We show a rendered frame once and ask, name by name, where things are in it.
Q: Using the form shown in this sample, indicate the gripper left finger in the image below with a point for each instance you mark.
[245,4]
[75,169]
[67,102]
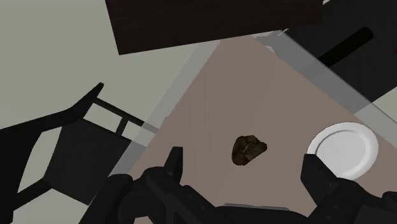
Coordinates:
[173,186]

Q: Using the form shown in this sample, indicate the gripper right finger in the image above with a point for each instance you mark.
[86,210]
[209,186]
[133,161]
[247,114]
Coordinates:
[338,195]

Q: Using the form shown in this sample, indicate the white plate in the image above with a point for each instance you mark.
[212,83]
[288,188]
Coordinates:
[345,149]

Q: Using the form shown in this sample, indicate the brown lumpy object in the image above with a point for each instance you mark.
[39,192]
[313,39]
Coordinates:
[248,150]

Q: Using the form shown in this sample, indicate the black chair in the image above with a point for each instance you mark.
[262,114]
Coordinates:
[77,155]

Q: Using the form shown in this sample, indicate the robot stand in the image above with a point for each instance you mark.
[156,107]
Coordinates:
[356,46]

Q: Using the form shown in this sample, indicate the dark brown cabinet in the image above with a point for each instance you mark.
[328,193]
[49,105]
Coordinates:
[201,21]

